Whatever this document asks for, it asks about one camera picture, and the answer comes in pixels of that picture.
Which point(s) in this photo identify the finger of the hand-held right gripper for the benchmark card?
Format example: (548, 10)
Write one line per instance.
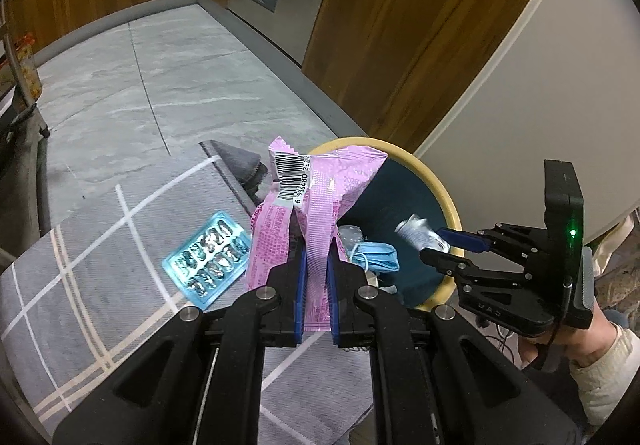
(462, 238)
(450, 262)

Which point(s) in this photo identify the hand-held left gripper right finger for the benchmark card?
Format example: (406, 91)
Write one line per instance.
(333, 300)

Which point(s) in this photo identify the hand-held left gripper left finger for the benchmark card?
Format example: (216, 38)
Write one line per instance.
(300, 300)

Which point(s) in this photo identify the silver wrapper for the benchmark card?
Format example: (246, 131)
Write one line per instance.
(420, 231)

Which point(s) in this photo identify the clear plastic bag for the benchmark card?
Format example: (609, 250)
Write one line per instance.
(351, 236)

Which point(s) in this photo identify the blue bin with yellow rim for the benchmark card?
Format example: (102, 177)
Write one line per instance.
(395, 195)

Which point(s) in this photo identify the pink snack wrapper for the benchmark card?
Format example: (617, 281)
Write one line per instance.
(320, 205)

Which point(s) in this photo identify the person's right forearm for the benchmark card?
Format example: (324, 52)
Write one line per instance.
(610, 365)

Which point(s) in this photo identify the blue face mask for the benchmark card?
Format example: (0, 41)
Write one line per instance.
(380, 257)

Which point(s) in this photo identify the blue blister pack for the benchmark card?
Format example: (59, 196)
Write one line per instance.
(210, 257)

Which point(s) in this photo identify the grey checked tablecloth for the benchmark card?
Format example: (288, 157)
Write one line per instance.
(100, 275)

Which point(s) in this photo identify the tall wooden cabinet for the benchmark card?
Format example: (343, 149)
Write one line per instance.
(425, 25)

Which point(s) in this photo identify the pack of yellow bottles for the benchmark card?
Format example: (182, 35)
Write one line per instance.
(27, 65)

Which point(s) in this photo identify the metal shelf rack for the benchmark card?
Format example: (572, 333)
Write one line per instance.
(17, 70)

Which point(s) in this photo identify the dark chair frame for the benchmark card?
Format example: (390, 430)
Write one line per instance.
(22, 185)

